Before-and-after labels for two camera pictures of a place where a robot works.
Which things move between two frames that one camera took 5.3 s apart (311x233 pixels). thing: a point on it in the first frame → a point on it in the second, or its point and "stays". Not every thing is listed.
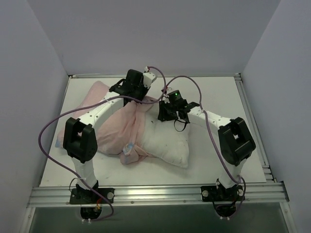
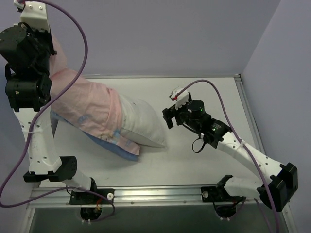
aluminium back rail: (179, 76) stays
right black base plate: (212, 193) stays
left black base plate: (80, 196) stays
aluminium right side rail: (264, 161) stays
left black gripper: (132, 91) → (48, 42)
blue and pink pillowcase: (117, 133) → (93, 108)
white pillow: (168, 140) → (140, 122)
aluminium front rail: (157, 195) stays
